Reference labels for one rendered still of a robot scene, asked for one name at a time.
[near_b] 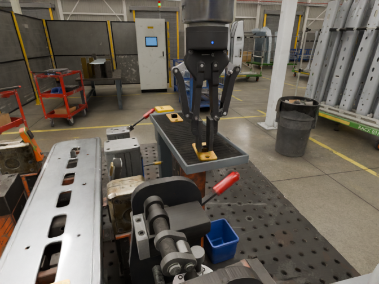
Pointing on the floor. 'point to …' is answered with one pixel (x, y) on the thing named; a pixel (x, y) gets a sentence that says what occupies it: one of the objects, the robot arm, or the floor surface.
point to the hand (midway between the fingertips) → (204, 133)
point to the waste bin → (295, 124)
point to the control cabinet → (151, 53)
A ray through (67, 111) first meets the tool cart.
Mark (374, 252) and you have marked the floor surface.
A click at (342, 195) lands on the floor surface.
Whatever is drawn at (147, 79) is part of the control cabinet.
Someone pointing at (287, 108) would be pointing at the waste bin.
